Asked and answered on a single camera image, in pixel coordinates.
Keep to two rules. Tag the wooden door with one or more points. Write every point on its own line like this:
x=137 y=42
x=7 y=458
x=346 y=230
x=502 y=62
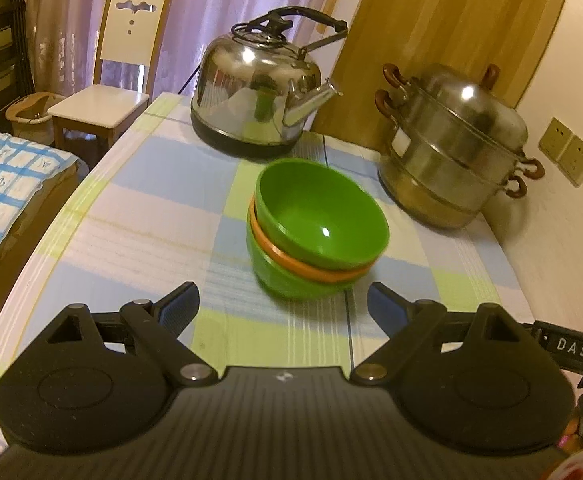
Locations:
x=446 y=15

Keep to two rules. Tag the light purple curtain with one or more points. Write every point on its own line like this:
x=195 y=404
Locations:
x=206 y=0

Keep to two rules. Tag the orange plastic bowl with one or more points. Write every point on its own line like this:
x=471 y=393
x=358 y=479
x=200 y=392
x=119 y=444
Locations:
x=316 y=271

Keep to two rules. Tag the beige wall socket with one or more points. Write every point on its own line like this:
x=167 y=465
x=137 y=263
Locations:
x=577 y=161
x=555 y=141

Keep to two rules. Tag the green plastic bowl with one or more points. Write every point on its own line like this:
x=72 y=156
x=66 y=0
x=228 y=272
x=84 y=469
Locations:
x=281 y=280
x=321 y=215

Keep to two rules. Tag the blue checked blanket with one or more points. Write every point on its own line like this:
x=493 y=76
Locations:
x=6 y=180

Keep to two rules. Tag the beige bucket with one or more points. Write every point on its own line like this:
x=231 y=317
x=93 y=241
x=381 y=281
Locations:
x=26 y=120

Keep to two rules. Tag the stainless steel kettle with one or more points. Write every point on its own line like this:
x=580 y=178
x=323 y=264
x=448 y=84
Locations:
x=241 y=90

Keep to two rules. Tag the checked tablecloth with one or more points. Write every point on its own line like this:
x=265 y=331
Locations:
x=146 y=240

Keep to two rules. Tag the stainless steel steamer pot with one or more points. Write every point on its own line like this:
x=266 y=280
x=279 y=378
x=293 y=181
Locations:
x=451 y=160

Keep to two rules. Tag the white wooden chair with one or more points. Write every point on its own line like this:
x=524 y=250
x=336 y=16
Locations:
x=126 y=40

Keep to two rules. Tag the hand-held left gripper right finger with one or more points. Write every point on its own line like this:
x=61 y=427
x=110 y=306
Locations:
x=387 y=308

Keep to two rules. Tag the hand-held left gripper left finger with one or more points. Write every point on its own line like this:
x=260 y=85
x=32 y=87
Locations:
x=179 y=306

